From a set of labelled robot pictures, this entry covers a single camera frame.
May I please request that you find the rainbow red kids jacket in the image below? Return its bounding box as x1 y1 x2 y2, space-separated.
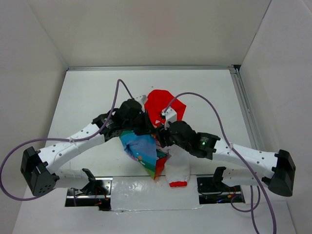
119 90 191 188

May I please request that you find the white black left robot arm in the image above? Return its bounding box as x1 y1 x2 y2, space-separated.
20 95 153 196

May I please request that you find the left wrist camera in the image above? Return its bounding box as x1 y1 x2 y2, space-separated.
135 95 148 105

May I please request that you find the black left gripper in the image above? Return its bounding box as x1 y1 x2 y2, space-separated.
123 109 156 136

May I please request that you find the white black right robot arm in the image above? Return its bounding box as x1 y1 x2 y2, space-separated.
156 121 296 197

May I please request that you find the metal base mounting plate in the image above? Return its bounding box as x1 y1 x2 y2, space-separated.
65 175 244 212

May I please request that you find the white foil tape sheet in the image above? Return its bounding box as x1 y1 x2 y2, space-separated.
111 175 200 211

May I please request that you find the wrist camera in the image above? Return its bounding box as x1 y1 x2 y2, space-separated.
160 106 177 130
135 95 148 105

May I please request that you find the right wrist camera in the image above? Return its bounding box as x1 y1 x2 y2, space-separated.
160 106 177 130

